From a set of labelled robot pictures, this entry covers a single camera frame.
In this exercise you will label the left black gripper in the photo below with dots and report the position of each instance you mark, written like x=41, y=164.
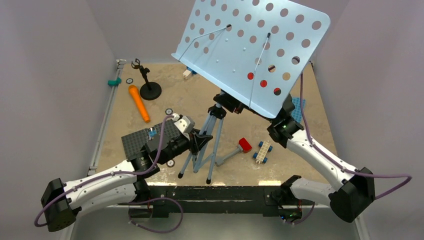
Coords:
x=200, y=139

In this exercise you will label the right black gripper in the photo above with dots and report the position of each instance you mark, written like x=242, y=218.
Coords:
x=229, y=103

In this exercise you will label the light blue music stand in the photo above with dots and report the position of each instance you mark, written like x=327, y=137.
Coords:
x=225, y=40

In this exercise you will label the black microphone stand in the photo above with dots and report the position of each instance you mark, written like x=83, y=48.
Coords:
x=150, y=90

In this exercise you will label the orange toy microphone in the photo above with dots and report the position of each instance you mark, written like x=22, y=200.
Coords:
x=134, y=93

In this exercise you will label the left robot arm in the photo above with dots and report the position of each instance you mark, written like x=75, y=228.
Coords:
x=62, y=201

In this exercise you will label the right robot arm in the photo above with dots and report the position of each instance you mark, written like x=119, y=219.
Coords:
x=348, y=191

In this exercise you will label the orange black poker chip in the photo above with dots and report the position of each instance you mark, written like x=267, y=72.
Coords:
x=171, y=163

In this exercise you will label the blue white brick block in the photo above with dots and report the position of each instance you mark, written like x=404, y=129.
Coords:
x=188, y=72

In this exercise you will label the red grey toy hammer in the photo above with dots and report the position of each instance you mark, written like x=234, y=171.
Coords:
x=243, y=146

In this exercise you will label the blue building brick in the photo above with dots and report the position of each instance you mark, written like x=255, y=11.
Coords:
x=152, y=133

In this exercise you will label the white blue toy car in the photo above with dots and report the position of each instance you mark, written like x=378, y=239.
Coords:
x=260, y=157

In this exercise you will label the dark grey building baseplate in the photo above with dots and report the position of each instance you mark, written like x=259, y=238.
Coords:
x=133, y=142

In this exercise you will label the light blue building baseplate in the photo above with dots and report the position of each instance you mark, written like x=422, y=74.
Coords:
x=298, y=104

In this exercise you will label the far black white poker chip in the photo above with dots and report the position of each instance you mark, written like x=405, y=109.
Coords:
x=129, y=81

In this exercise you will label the teal clamp piece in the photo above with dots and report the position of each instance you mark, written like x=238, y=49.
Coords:
x=115, y=82

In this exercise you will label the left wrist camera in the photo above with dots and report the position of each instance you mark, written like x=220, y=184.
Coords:
x=183, y=123

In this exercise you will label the black table front rail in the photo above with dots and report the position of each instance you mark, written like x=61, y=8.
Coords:
x=269, y=201

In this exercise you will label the aluminium side rail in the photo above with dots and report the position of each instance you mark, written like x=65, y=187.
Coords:
x=93, y=165

